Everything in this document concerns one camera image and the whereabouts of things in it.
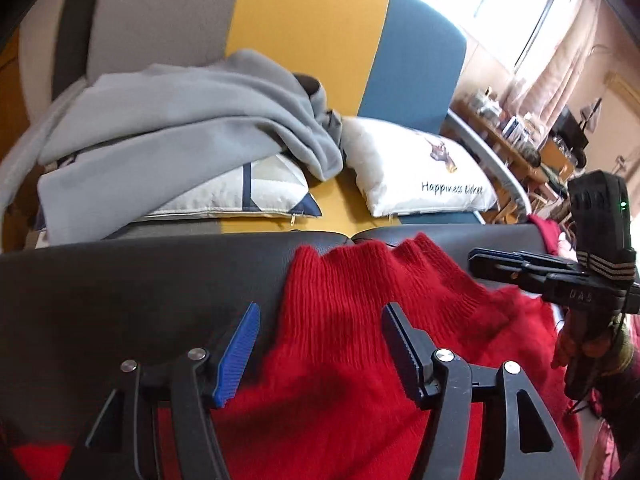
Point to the wide bright window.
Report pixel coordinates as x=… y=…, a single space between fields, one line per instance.
x=490 y=5

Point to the cluster of jars and tins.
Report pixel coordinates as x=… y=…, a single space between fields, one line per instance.
x=510 y=122

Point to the black rolled mat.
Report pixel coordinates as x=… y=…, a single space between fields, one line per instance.
x=75 y=25

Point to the person's right hand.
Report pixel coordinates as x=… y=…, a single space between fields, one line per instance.
x=562 y=352

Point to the geometric patterned cushion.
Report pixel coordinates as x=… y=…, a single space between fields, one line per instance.
x=265 y=185

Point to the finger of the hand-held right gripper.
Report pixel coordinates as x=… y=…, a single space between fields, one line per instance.
x=510 y=275
x=510 y=256

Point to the white printed pillow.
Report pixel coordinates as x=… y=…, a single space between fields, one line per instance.
x=415 y=170

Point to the wooden side table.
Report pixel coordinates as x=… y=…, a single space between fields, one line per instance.
x=505 y=140

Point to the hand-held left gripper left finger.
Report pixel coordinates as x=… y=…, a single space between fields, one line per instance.
x=235 y=360

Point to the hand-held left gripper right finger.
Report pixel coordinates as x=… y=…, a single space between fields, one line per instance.
x=400 y=345

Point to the beige patterned curtain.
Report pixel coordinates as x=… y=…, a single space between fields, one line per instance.
x=550 y=70

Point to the red knit sweater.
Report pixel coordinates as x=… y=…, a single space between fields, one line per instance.
x=340 y=360

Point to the grey yellow blue sofa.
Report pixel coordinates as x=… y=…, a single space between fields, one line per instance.
x=300 y=20

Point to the black monitor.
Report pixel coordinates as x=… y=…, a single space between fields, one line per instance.
x=570 y=127

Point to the grey garment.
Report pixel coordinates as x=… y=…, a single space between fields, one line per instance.
x=175 y=120

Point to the dark red cloth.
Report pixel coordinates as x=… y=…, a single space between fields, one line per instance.
x=545 y=232

